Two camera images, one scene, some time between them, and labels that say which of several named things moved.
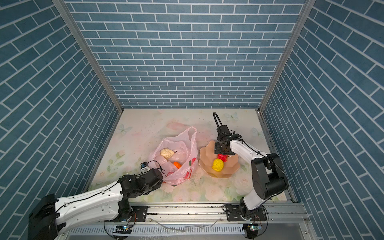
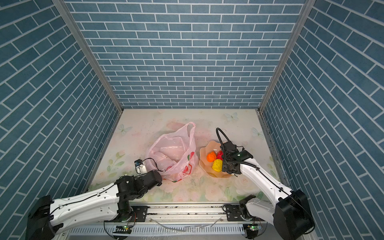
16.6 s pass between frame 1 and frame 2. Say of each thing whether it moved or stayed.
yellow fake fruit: stayed
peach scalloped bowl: stayed
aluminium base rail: stayed
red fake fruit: stayed
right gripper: moved
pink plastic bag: moved
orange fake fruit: moved
